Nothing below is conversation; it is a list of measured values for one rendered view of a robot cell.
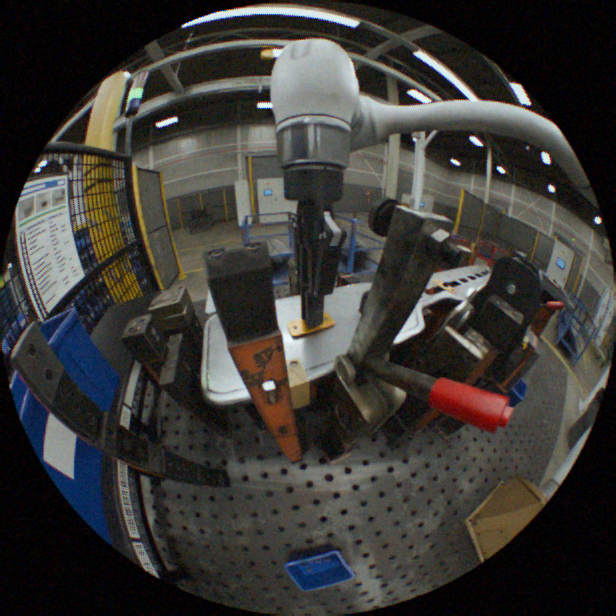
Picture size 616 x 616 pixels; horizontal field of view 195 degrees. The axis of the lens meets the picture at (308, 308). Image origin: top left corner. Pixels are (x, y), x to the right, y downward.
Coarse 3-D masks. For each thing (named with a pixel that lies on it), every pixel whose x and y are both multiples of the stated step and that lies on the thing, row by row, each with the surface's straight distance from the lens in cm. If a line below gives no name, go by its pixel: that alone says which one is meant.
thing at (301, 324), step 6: (324, 318) 34; (330, 318) 34; (288, 324) 32; (294, 324) 32; (300, 324) 32; (324, 324) 32; (330, 324) 32; (294, 330) 31; (300, 330) 31; (306, 330) 31; (312, 330) 31
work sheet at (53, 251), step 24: (24, 192) 55; (48, 192) 60; (24, 216) 54; (48, 216) 58; (48, 240) 56; (72, 240) 62; (48, 264) 54; (72, 264) 60; (24, 288) 49; (48, 288) 53; (72, 288) 58; (48, 312) 52
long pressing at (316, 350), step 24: (480, 264) 130; (336, 288) 46; (360, 288) 47; (456, 288) 68; (288, 312) 36; (336, 312) 37; (216, 336) 35; (288, 336) 31; (312, 336) 31; (336, 336) 31; (408, 336) 35; (216, 360) 31; (312, 360) 27; (216, 384) 28; (240, 384) 27; (264, 384) 25; (216, 408) 27
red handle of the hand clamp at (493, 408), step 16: (368, 368) 18; (384, 368) 17; (400, 368) 16; (400, 384) 15; (416, 384) 14; (432, 384) 14; (448, 384) 13; (464, 384) 13; (432, 400) 13; (448, 400) 13; (464, 400) 12; (480, 400) 12; (496, 400) 12; (464, 416) 13; (480, 416) 12; (496, 416) 12
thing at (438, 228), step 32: (384, 224) 13; (416, 224) 10; (448, 224) 12; (384, 256) 12; (416, 256) 11; (448, 256) 11; (384, 288) 12; (416, 288) 13; (384, 320) 13; (352, 352) 18; (384, 352) 19
